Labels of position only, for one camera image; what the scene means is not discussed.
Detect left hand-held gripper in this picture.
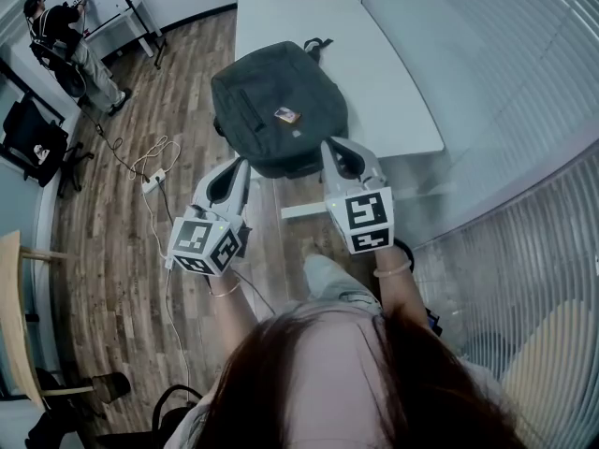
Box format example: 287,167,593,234
166,155,254,278

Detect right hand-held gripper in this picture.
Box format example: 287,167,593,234
319,136,397,255

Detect dark grey backpack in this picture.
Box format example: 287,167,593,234
210,37,351,181

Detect person's right forearm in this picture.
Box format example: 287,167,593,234
373,245,431,331

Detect person's left forearm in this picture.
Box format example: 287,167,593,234
205,272,266,345

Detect thin left wrist bangle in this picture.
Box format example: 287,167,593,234
208,278,242,298

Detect person's light jeans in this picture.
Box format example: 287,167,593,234
301,253,385,315

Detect whiteboard stand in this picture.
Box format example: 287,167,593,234
46,0,168,70

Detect black office chair white print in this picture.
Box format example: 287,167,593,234
1,98,95,199

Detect person's pale pink shirt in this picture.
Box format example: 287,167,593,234
177,299,516,449

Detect white window blinds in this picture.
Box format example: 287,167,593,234
359,0,599,449

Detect white desk frame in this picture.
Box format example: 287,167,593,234
280,201,331,221

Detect pale right wrist bracelet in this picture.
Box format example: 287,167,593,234
373,258,414,279

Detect thin black floor cable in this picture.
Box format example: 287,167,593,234
81,109,141,172

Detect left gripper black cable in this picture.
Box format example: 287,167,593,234
151,384,203,439

